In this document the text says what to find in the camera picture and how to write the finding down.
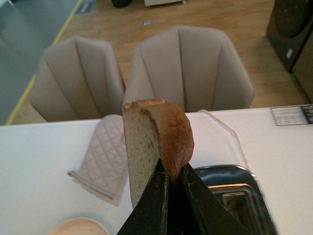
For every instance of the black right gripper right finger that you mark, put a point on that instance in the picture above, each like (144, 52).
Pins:
(203, 213)

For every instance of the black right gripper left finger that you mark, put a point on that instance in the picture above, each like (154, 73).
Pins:
(149, 217)

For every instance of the toasted bread slice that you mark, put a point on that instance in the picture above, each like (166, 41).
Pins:
(155, 131)

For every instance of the chrome white two-slot toaster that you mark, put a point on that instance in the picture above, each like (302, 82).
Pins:
(238, 191)

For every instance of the beige quilted oven mitt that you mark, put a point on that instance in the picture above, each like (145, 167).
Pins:
(105, 160)

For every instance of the cream round plate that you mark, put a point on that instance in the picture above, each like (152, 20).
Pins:
(79, 226)

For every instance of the black white label card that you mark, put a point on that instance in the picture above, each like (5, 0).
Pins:
(293, 115)

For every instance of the right beige upholstered chair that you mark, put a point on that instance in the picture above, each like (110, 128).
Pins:
(197, 68)

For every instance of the beige upholstered chair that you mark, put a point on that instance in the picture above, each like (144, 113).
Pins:
(197, 68)
(78, 78)

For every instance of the left beige upholstered chair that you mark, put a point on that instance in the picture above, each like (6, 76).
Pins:
(78, 78)

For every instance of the beige sofa armrest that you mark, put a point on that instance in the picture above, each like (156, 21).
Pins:
(303, 68)

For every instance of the dark grey washing machine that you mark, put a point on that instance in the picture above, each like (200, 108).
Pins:
(290, 24)

